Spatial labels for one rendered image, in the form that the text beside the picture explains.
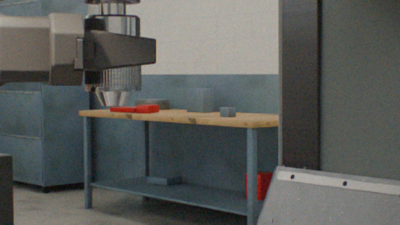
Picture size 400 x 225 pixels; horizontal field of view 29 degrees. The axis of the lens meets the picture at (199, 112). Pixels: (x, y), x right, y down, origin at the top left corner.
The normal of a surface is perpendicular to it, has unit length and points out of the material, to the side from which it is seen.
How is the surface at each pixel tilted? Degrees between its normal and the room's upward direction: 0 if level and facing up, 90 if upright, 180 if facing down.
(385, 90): 90
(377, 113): 90
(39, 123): 90
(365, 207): 63
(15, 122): 90
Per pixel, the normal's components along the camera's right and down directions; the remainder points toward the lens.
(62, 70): 0.19, 0.74
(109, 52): 0.28, 0.05
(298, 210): -0.69, -0.40
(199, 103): -0.78, 0.04
